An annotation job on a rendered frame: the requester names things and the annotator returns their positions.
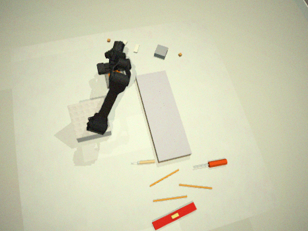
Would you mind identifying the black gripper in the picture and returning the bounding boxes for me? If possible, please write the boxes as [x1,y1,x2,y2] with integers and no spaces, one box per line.
[96,59,132,75]

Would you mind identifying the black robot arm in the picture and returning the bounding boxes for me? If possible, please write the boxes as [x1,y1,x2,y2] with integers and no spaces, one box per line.
[87,41,131,135]

